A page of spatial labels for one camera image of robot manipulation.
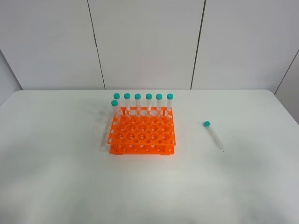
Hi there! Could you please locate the teal-capped test tube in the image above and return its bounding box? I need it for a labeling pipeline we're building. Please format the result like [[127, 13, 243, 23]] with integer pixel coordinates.
[[203, 121, 224, 151]]

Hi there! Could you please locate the orange test tube rack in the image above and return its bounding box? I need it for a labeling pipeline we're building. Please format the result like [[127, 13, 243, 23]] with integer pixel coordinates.
[[107, 107, 176, 155]]

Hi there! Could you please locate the second row left tube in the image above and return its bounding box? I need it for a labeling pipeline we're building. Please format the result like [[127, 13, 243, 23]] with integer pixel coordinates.
[[111, 100, 121, 124]]

